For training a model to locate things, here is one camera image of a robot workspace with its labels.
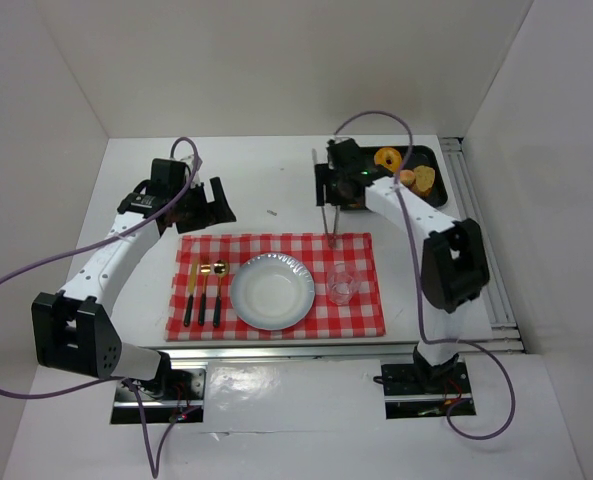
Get silver metal tongs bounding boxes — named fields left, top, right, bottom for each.
left=309, top=148, right=340, bottom=250

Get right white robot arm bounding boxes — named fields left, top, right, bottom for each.
left=314, top=137, right=490, bottom=393

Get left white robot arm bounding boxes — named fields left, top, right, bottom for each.
left=31, top=159, right=236, bottom=382

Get baguette bread slice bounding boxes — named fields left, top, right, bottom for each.
left=410, top=165, right=436, bottom=198

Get small round bun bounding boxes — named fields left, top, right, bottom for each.
left=399, top=169, right=416, bottom=187

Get red checkered cloth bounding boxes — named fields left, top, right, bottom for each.
left=164, top=233, right=386, bottom=342

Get black baking tray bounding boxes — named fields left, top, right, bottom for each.
left=363, top=145, right=448, bottom=209

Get white grey-rimmed plate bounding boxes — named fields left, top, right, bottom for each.
left=230, top=252, right=316, bottom=331

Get clear drinking glass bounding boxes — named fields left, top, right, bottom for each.
left=326, top=263, right=362, bottom=305

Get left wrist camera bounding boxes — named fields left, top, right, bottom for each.
left=178, top=154, right=200, bottom=173

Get gold fork black handle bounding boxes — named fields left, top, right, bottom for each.
left=198, top=257, right=212, bottom=327

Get glazed ring donut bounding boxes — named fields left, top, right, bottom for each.
left=373, top=147, right=403, bottom=173

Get gold spoon black handle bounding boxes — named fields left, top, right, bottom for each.
left=212, top=259, right=230, bottom=329

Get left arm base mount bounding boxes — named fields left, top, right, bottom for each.
left=110, top=366, right=207, bottom=425

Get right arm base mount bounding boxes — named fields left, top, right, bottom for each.
left=372, top=362, right=476, bottom=420

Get aluminium rail frame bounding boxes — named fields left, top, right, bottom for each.
left=439, top=137, right=525, bottom=354

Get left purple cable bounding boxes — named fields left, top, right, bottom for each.
left=0, top=136, right=202, bottom=480

